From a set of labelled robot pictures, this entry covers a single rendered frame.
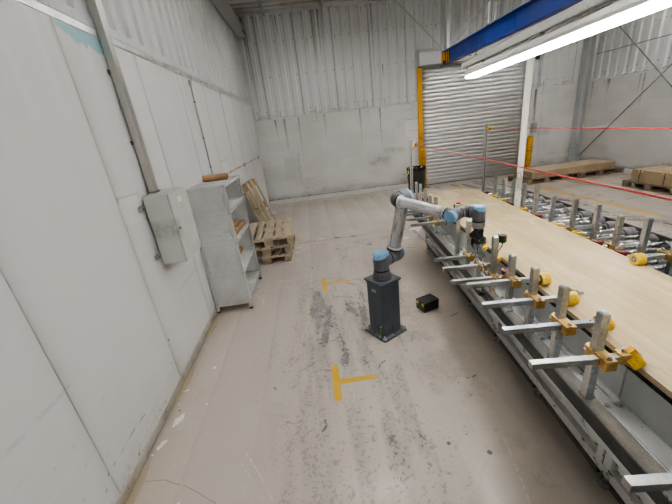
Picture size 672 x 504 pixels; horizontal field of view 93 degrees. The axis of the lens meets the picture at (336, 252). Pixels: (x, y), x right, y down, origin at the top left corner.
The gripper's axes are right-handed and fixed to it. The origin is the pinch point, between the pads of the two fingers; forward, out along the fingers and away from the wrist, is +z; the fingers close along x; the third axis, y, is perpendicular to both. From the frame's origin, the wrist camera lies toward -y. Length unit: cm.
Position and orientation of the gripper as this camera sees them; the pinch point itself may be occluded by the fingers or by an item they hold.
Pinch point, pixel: (476, 252)
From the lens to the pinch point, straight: 267.4
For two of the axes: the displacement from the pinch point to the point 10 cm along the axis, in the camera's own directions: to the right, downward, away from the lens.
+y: -0.1, 3.4, -9.4
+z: 1.2, 9.3, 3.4
